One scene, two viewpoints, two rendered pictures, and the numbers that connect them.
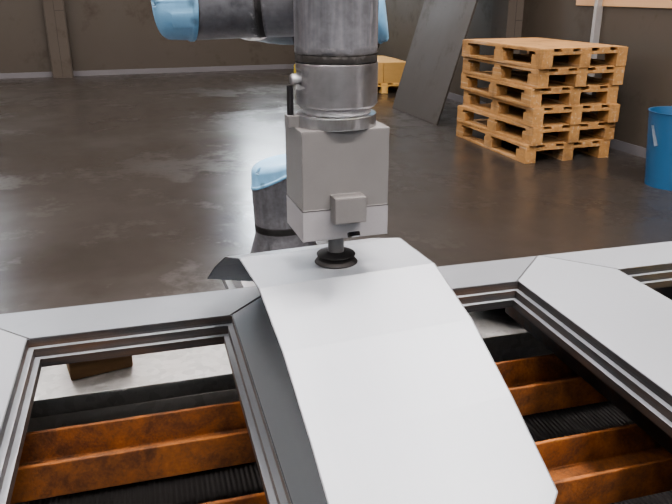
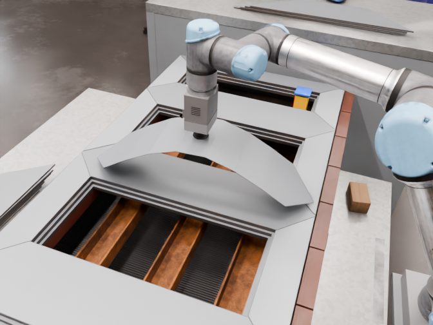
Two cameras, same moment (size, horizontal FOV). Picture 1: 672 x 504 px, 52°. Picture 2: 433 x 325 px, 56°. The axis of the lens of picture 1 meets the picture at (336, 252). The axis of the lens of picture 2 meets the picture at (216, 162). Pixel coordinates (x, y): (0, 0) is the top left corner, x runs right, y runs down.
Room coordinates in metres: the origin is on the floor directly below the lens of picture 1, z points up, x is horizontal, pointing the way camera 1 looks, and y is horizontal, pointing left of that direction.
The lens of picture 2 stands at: (1.18, -0.73, 1.66)
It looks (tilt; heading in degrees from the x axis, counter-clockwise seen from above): 39 degrees down; 123
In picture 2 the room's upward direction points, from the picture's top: 3 degrees clockwise
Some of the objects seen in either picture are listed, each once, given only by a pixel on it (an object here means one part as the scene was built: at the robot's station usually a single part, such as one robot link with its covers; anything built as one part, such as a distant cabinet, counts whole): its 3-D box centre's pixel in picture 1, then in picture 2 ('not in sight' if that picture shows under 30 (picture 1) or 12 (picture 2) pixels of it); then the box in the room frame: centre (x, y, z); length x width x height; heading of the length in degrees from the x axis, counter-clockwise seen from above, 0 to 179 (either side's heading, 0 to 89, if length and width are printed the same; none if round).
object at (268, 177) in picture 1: (283, 189); not in sight; (1.37, 0.11, 0.89); 0.13 x 0.12 x 0.14; 89
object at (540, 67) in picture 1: (534, 95); not in sight; (6.00, -1.70, 0.43); 1.24 x 0.84 x 0.87; 18
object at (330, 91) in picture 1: (333, 87); (202, 76); (0.65, 0.00, 1.19); 0.08 x 0.08 x 0.05
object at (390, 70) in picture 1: (371, 73); not in sight; (9.80, -0.49, 0.20); 1.08 x 0.74 x 0.39; 18
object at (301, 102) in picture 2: not in sight; (298, 115); (0.67, 0.63, 0.78); 0.05 x 0.05 x 0.19; 16
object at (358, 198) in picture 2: (97, 352); (357, 197); (1.03, 0.40, 0.71); 0.10 x 0.06 x 0.05; 118
